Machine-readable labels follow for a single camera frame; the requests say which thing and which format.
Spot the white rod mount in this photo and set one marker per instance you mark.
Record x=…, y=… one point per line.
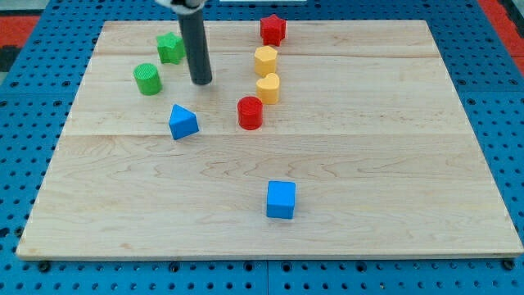
x=183, y=7

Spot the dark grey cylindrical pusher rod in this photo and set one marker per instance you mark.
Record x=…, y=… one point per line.
x=194, y=38

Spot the green star block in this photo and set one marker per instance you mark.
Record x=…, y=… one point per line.
x=170, y=48

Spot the red star block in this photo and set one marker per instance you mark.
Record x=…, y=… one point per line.
x=273, y=30

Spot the blue triangle block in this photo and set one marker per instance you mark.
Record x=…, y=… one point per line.
x=182, y=122

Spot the green cylinder block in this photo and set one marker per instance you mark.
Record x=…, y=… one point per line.
x=147, y=78

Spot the yellow pentagon block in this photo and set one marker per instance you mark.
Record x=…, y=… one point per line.
x=265, y=60

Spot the yellow heart block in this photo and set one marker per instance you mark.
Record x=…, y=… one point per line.
x=268, y=89

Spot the red cylinder block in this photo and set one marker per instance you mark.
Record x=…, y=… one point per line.
x=250, y=113

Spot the blue cube block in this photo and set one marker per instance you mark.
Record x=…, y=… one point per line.
x=280, y=199

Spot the light wooden board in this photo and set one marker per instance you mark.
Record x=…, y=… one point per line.
x=368, y=126

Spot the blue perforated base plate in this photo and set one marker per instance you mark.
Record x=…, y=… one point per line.
x=40, y=87

